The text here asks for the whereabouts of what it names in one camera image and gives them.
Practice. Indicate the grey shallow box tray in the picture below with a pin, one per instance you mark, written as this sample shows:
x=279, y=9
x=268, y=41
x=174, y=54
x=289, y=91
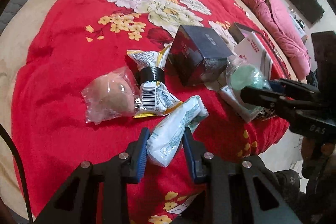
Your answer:
x=239, y=31

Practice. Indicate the peach puff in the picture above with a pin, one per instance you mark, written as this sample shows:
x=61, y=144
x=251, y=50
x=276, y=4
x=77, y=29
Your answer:
x=110, y=96

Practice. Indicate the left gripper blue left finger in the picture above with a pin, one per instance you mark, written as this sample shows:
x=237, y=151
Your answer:
x=138, y=158

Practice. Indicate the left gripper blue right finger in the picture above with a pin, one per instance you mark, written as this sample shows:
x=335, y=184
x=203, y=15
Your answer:
x=194, y=151

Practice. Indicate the dark blue gift box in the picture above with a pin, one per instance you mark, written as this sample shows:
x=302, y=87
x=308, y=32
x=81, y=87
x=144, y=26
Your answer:
x=198, y=54

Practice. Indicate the pink quilted comforter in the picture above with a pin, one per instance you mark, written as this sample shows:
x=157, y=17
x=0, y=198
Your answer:
x=274, y=16

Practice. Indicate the green tissue pack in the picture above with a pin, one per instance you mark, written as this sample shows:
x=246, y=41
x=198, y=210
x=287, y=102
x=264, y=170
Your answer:
x=246, y=111
x=166, y=137

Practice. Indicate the black wall television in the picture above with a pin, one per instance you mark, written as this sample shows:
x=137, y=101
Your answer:
x=310, y=9

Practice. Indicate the person's hand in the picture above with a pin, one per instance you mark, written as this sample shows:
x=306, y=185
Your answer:
x=315, y=155

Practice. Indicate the leopard print scrunchie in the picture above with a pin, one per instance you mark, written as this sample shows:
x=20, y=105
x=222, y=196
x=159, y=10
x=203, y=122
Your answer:
x=266, y=114

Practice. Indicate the green puff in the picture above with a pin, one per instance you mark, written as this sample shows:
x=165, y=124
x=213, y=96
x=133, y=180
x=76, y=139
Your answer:
x=240, y=74

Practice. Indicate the tan round bed mattress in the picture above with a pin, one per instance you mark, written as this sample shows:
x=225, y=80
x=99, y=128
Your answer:
x=16, y=40

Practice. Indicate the white drawer cabinet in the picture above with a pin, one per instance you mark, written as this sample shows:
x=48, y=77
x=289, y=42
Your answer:
x=299, y=25

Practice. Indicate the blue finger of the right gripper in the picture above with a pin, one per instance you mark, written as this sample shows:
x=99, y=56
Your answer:
x=290, y=97
x=283, y=84

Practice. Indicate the red floral blanket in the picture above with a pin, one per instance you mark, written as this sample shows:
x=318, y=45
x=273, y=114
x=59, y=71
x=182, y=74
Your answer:
x=83, y=39

